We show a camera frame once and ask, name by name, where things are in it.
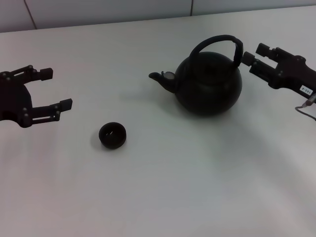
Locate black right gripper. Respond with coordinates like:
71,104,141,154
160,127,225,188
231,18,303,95
241,42,316,96

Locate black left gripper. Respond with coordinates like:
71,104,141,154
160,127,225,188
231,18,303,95
0,65,74,128

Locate black round teapot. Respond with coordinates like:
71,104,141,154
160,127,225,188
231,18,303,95
149,34,244,118

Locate small dark teacup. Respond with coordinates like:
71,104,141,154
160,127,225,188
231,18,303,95
98,121,127,150

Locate grey right gripper cable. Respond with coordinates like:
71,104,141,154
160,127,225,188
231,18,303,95
295,94,316,122

